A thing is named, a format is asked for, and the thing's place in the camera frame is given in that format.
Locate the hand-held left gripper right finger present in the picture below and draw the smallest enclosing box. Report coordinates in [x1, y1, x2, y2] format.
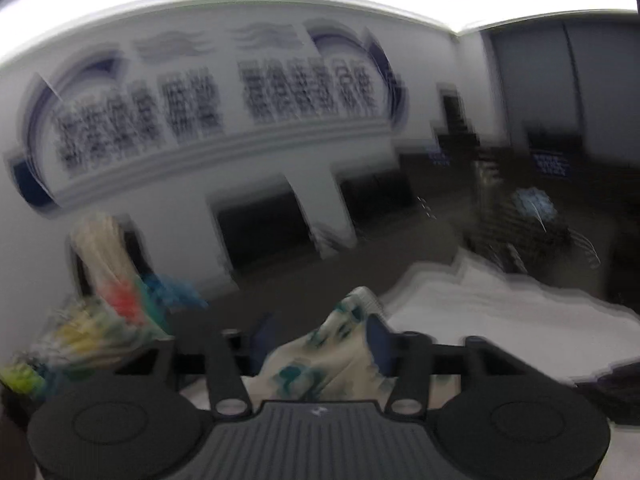
[366, 316, 533, 415]

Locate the yellow green object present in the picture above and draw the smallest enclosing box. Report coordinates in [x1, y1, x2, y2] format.
[0, 362, 47, 397]

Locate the green storage bag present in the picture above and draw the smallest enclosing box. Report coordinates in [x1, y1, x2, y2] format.
[0, 212, 211, 406]

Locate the blue wall lettering sign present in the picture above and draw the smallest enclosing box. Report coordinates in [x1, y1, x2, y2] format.
[7, 17, 411, 213]

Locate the black office chair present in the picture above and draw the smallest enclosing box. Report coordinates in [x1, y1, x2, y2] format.
[341, 169, 417, 227]
[214, 191, 312, 273]

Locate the white fleece blanket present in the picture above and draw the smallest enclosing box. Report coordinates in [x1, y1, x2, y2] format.
[175, 252, 640, 480]

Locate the cream teal floral garment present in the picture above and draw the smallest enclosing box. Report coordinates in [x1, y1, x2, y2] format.
[259, 286, 402, 402]

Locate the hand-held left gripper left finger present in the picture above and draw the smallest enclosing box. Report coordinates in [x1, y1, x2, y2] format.
[112, 312, 277, 417]

